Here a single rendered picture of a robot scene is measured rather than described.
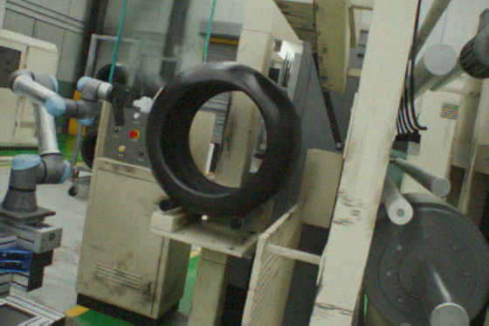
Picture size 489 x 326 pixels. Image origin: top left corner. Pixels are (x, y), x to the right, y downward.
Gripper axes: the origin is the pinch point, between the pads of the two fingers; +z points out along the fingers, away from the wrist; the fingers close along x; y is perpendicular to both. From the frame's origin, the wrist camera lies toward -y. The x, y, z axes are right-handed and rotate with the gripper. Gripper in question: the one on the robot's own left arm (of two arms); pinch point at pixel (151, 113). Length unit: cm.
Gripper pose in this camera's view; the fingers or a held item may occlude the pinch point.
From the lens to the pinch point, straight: 188.9
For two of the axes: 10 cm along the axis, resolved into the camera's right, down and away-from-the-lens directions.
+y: 3.0, -9.5, -0.9
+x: 2.6, -0.1, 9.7
